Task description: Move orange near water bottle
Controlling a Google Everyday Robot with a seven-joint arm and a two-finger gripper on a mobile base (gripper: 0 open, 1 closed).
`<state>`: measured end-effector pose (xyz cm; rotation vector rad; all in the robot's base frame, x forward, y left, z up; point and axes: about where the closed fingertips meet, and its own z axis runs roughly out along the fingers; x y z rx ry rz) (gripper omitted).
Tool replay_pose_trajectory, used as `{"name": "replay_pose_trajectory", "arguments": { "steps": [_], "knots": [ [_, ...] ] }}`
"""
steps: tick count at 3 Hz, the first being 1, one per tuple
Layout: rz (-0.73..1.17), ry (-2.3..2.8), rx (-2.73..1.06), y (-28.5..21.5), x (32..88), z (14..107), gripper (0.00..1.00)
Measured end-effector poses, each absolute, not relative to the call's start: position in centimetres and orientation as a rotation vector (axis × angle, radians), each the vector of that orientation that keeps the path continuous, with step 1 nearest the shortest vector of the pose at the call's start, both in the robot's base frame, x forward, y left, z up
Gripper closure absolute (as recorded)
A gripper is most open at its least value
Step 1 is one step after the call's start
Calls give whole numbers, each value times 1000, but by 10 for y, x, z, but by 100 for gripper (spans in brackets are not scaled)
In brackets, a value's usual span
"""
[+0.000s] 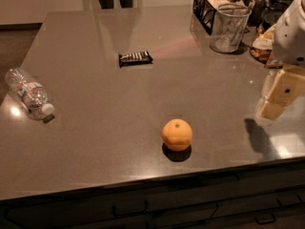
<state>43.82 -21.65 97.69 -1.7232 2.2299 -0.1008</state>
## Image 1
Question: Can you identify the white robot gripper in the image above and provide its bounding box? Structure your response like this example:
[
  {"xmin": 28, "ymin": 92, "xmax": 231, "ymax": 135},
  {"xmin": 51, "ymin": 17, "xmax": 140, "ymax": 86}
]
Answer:
[{"xmin": 257, "ymin": 0, "xmax": 305, "ymax": 120}]

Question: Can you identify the orange fruit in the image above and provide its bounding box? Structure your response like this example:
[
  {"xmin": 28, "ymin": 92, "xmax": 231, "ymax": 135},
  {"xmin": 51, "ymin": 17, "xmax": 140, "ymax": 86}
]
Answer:
[{"xmin": 162, "ymin": 119, "xmax": 193, "ymax": 152}]

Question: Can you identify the clear plastic water bottle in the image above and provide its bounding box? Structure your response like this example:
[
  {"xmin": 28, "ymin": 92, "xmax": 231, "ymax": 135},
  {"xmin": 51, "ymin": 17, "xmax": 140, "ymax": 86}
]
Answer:
[{"xmin": 5, "ymin": 68, "xmax": 55, "ymax": 123}]

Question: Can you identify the snack packets pile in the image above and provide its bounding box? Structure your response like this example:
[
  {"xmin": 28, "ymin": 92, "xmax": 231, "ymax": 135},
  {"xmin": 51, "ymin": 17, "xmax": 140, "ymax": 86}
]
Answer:
[{"xmin": 250, "ymin": 25, "xmax": 283, "ymax": 69}]

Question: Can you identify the dark chocolate bar wrapper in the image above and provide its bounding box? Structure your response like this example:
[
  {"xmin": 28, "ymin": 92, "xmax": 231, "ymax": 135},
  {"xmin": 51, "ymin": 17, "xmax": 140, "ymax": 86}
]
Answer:
[{"xmin": 118, "ymin": 51, "xmax": 153, "ymax": 68}]

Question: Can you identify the wire mesh cup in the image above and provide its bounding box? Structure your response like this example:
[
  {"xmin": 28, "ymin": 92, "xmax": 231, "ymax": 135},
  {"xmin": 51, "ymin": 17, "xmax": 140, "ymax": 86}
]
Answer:
[{"xmin": 210, "ymin": 3, "xmax": 252, "ymax": 53}]

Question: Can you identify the black wire basket organizer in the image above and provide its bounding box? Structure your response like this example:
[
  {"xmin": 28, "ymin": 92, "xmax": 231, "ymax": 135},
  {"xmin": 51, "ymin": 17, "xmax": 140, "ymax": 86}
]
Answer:
[{"xmin": 193, "ymin": 0, "xmax": 254, "ymax": 35}]

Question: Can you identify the black drawer handle right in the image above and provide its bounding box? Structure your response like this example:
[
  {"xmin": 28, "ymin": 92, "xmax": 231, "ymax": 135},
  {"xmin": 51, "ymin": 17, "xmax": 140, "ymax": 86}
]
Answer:
[{"xmin": 254, "ymin": 214, "xmax": 275, "ymax": 225}]

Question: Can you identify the black drawer handle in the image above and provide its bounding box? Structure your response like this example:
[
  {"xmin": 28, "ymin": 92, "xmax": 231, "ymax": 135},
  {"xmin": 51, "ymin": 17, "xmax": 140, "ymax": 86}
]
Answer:
[
  {"xmin": 254, "ymin": 214, "xmax": 275, "ymax": 225},
  {"xmin": 112, "ymin": 200, "xmax": 149, "ymax": 219}
]

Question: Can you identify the black drawer handle left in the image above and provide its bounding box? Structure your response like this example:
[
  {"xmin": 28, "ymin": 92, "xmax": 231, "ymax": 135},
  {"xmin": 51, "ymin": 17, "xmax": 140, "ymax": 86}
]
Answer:
[{"xmin": 112, "ymin": 200, "xmax": 149, "ymax": 219}]

